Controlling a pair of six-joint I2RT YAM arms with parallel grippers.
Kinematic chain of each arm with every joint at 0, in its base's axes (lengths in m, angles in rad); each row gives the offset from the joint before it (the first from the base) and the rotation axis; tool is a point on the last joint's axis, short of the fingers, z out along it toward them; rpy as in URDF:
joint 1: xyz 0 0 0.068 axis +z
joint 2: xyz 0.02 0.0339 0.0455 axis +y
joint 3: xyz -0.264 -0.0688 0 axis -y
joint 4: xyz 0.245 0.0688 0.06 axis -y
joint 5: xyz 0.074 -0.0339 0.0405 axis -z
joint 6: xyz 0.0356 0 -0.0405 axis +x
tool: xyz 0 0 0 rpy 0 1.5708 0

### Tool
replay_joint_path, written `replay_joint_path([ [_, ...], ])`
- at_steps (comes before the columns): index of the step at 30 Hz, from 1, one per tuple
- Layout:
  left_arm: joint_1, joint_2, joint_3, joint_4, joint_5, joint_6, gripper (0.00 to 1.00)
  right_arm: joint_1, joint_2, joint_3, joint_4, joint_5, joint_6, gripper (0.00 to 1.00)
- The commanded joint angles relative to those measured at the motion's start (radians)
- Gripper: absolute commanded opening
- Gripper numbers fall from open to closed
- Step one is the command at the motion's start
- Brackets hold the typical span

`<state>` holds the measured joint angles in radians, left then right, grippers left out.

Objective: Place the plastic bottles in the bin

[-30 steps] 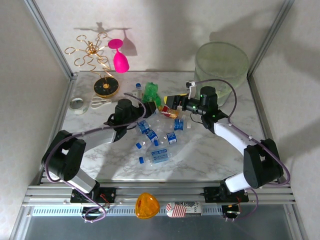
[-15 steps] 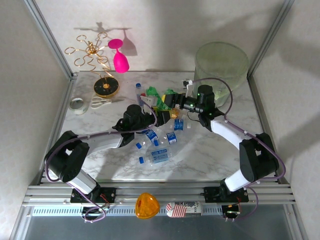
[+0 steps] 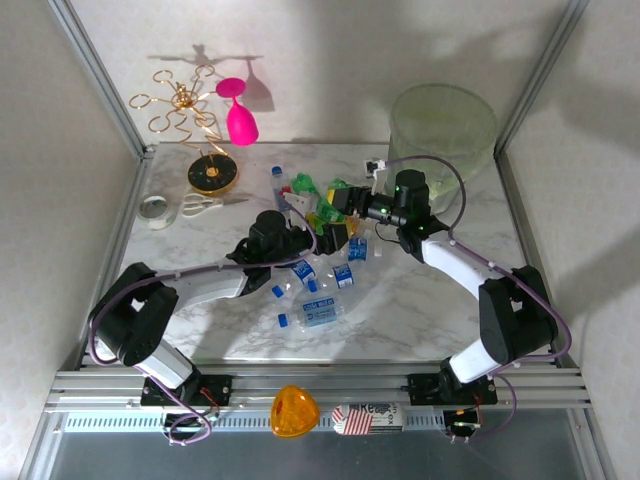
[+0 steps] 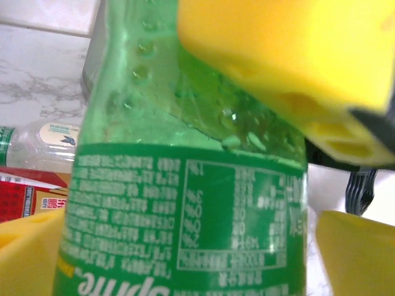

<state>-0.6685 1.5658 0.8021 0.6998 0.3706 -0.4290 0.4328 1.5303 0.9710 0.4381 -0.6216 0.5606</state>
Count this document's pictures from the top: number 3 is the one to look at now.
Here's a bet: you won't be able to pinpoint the green bottle yellow cap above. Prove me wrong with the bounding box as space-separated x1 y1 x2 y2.
295 172 322 196
317 174 349 224

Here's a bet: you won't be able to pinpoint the blue label bottle white cap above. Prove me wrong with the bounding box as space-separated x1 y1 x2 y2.
347 234 384 264

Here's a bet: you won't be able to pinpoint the red label bottle blue cap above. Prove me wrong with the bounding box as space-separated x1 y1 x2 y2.
271 166 294 211

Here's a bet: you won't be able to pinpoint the clear bottle blue cap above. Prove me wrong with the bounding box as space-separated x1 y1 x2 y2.
269 279 297 301

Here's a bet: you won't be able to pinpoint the large clear unlabelled bottle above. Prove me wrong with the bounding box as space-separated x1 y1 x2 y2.
345 267 399 326

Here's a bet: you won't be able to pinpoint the pink wine glass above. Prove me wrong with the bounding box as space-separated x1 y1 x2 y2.
214 76 261 148

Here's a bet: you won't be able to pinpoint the orange triangular plastic case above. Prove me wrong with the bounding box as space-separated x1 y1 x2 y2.
269 383 321 440

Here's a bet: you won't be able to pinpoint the grey metal lower shelf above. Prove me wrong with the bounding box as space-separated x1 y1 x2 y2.
49 432 586 480

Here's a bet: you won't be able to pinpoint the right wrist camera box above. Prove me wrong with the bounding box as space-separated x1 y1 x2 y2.
360 158 389 194

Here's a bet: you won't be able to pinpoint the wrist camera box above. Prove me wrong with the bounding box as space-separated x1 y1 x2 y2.
360 158 389 194
283 192 312 215

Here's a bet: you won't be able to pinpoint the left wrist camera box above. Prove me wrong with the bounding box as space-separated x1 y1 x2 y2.
283 192 312 215

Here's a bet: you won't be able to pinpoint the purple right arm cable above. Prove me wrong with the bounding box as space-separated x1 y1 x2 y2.
382 154 574 444

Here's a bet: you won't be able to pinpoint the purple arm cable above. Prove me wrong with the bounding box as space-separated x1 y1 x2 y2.
382 154 574 444
88 204 319 447

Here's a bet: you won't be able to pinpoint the white handled scissors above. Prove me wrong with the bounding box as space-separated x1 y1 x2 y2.
178 192 250 218

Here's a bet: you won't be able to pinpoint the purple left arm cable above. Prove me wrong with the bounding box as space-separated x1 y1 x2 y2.
88 204 319 447

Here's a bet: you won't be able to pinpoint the gold wire glass rack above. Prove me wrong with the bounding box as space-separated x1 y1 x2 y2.
128 67 242 197

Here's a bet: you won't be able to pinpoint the aluminium side rail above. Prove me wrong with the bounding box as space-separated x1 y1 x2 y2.
493 149 577 369
74 147 157 372

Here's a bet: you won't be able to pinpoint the aluminium frame post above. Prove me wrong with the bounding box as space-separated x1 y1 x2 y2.
47 0 157 159
493 0 592 159

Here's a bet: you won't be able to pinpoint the perforated metal cable duct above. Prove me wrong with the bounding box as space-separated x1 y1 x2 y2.
62 412 451 434

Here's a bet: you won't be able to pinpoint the aluminium frame leg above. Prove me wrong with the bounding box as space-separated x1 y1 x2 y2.
19 412 66 480
569 409 617 480

